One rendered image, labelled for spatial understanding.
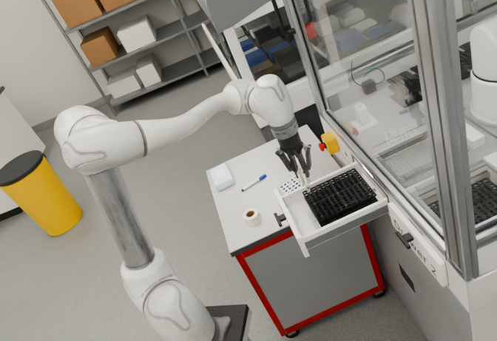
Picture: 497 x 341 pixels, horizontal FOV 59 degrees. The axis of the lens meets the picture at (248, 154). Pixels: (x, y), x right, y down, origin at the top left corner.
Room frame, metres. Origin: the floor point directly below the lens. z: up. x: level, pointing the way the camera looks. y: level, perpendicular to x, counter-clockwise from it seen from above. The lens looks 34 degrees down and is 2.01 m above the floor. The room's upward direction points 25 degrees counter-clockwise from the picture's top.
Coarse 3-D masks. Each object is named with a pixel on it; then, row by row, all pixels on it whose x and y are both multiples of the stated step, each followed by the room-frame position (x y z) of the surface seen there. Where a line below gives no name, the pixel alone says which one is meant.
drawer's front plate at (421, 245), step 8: (392, 208) 0.99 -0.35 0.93; (392, 216) 1.00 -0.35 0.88; (400, 216) 0.94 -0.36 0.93; (400, 224) 0.95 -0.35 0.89; (408, 224) 0.90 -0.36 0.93; (400, 232) 0.96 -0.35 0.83; (416, 232) 0.86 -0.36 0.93; (416, 240) 0.85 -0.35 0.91; (424, 240) 0.82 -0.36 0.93; (416, 248) 0.86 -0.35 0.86; (424, 248) 0.81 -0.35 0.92; (432, 248) 0.79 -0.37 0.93; (424, 256) 0.82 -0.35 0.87; (432, 256) 0.77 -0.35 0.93; (432, 264) 0.77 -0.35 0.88; (440, 264) 0.73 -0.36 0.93; (432, 272) 0.78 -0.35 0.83; (440, 272) 0.73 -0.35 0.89; (440, 280) 0.74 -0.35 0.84
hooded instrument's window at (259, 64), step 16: (192, 0) 3.75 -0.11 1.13; (272, 16) 2.01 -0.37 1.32; (208, 32) 3.44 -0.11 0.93; (240, 32) 2.01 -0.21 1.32; (256, 32) 2.01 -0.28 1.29; (272, 32) 2.01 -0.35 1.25; (224, 48) 2.29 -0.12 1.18; (256, 48) 2.01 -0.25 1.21; (272, 48) 2.01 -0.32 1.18; (288, 48) 2.01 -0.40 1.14; (256, 64) 2.01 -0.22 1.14; (272, 64) 2.01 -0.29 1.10; (288, 64) 2.01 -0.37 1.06; (256, 80) 2.01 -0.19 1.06; (288, 80) 2.01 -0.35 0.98
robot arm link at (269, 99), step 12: (264, 84) 1.21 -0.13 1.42; (276, 84) 1.20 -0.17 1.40; (252, 96) 1.26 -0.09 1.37; (264, 96) 1.19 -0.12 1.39; (276, 96) 1.18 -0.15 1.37; (288, 96) 1.20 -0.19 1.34; (252, 108) 1.26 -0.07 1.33; (264, 108) 1.20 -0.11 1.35; (276, 108) 1.18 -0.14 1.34; (288, 108) 1.19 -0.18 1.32; (276, 120) 1.18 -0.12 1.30; (288, 120) 1.19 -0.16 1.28
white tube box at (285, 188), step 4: (288, 180) 1.50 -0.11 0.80; (292, 180) 1.49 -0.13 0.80; (296, 180) 1.48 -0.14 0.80; (284, 184) 1.50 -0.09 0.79; (288, 184) 1.48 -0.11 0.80; (292, 184) 1.47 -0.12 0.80; (296, 184) 1.47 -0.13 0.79; (300, 184) 1.45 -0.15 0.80; (280, 188) 1.48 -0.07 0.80; (284, 188) 1.47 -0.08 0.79; (288, 188) 1.46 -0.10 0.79; (292, 188) 1.45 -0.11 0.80; (296, 188) 1.45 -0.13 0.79; (280, 192) 1.48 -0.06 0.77; (284, 192) 1.44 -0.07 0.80
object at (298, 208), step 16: (368, 176) 1.24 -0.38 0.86; (288, 192) 1.31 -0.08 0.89; (288, 208) 1.30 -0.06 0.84; (304, 208) 1.26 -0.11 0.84; (368, 208) 1.07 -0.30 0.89; (384, 208) 1.06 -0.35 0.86; (304, 224) 1.18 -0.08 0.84; (336, 224) 1.06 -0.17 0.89; (352, 224) 1.06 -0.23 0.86; (304, 240) 1.06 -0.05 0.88; (320, 240) 1.06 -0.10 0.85
